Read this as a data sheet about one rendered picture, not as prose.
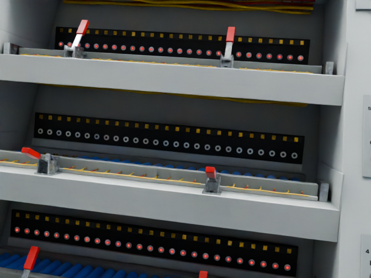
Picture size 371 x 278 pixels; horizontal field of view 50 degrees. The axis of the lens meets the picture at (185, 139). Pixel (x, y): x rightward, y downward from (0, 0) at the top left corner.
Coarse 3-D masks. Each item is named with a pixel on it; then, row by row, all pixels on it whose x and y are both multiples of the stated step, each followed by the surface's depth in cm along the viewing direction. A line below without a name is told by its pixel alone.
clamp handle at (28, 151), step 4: (24, 148) 57; (28, 148) 57; (24, 152) 57; (28, 152) 57; (32, 152) 58; (36, 152) 59; (32, 156) 58; (36, 156) 59; (40, 156) 60; (48, 156) 63; (40, 160) 62; (44, 160) 62; (48, 160) 63
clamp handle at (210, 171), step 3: (207, 168) 53; (210, 168) 53; (213, 168) 53; (207, 171) 53; (210, 171) 53; (213, 171) 53; (207, 174) 54; (210, 174) 54; (213, 174) 54; (210, 177) 55; (213, 177) 55; (210, 180) 59; (213, 180) 58
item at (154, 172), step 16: (0, 160) 69; (16, 160) 67; (32, 160) 68; (64, 160) 67; (80, 160) 66; (96, 160) 67; (128, 176) 63; (144, 176) 65; (160, 176) 64; (176, 176) 64; (192, 176) 63; (224, 176) 62; (240, 176) 63; (272, 192) 60; (288, 192) 60; (304, 192) 61
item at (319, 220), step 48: (0, 144) 76; (48, 144) 82; (96, 144) 80; (0, 192) 63; (48, 192) 61; (96, 192) 60; (144, 192) 59; (192, 192) 59; (336, 192) 57; (336, 240) 55
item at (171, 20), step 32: (64, 0) 94; (96, 0) 93; (192, 32) 88; (224, 32) 87; (256, 32) 86; (288, 32) 85; (320, 32) 84; (320, 64) 82; (64, 96) 87; (96, 96) 86; (128, 96) 85; (160, 96) 84; (32, 128) 86; (224, 128) 81; (256, 128) 80; (288, 128) 79; (160, 224) 77; (192, 224) 76
